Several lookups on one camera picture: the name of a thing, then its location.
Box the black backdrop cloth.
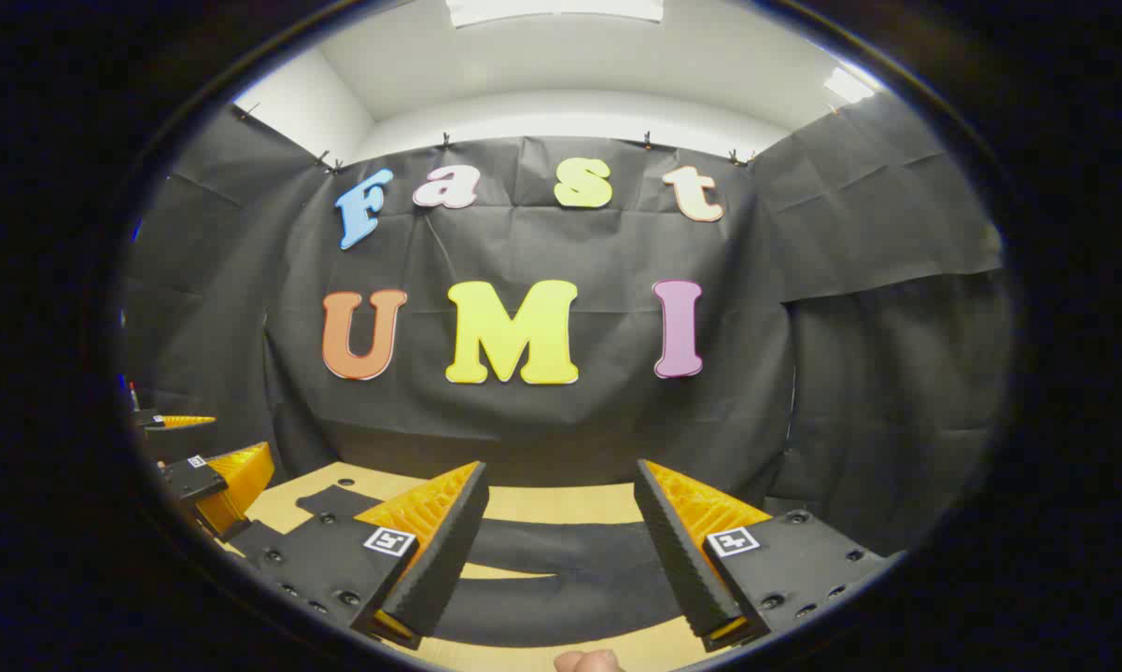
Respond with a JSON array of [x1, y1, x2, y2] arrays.
[[118, 93, 1015, 561]]

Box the dark blue jeans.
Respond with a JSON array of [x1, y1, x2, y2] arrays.
[[228, 483, 688, 647]]

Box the small ceiling light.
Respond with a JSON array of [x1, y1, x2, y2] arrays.
[[822, 67, 876, 105]]

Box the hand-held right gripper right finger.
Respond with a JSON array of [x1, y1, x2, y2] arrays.
[[634, 458, 898, 652]]

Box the large rectangular ceiling light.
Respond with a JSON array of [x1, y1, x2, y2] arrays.
[[446, 0, 665, 28]]

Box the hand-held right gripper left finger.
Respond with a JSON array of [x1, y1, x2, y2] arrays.
[[242, 460, 490, 651]]

